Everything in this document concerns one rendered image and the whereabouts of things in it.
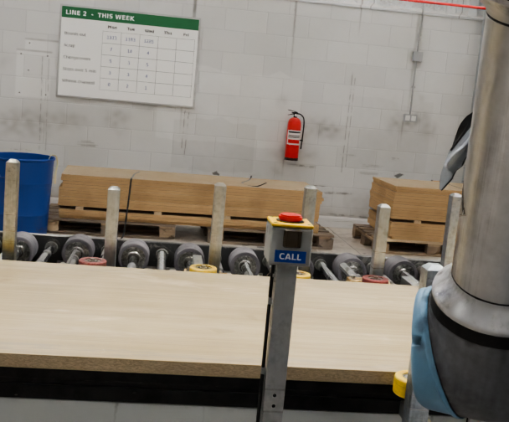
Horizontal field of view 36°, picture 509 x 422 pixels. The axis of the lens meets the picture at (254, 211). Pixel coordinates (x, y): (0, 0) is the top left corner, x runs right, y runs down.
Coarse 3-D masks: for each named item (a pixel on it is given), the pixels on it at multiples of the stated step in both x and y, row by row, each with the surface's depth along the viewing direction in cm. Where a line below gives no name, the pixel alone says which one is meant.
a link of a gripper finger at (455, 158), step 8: (464, 136) 105; (464, 144) 103; (456, 152) 101; (464, 152) 105; (448, 160) 102; (456, 160) 105; (464, 160) 105; (448, 168) 105; (456, 168) 106; (440, 176) 107; (448, 176) 106; (440, 184) 107
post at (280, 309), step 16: (272, 272) 132; (288, 272) 130; (272, 288) 132; (288, 288) 131; (272, 304) 132; (288, 304) 131; (272, 320) 132; (288, 320) 132; (272, 336) 132; (288, 336) 132; (272, 352) 132; (288, 352) 133; (272, 368) 133; (272, 384) 133; (272, 400) 134; (256, 416) 136; (272, 416) 134
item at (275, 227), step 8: (272, 216) 133; (272, 224) 127; (280, 224) 127; (288, 224) 127; (296, 224) 128; (304, 224) 128; (272, 232) 127; (280, 232) 127; (304, 232) 128; (312, 232) 128; (272, 240) 128; (280, 240) 128; (304, 240) 128; (272, 248) 128; (280, 248) 128; (288, 248) 128; (304, 248) 128; (272, 256) 128; (272, 264) 128; (280, 264) 128; (288, 264) 128; (296, 264) 129; (304, 264) 129
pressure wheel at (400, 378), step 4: (400, 372) 154; (404, 372) 155; (396, 376) 152; (400, 376) 152; (404, 376) 153; (396, 380) 151; (400, 380) 150; (404, 380) 150; (396, 384) 151; (400, 384) 150; (404, 384) 149; (396, 388) 151; (400, 388) 150; (404, 388) 150; (396, 392) 151; (400, 392) 150; (404, 392) 150; (400, 396) 150; (404, 396) 150
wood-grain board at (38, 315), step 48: (0, 288) 189; (48, 288) 193; (96, 288) 197; (144, 288) 201; (192, 288) 206; (240, 288) 210; (336, 288) 220; (384, 288) 225; (0, 336) 156; (48, 336) 158; (96, 336) 161; (144, 336) 164; (192, 336) 167; (240, 336) 170; (336, 336) 176; (384, 336) 179
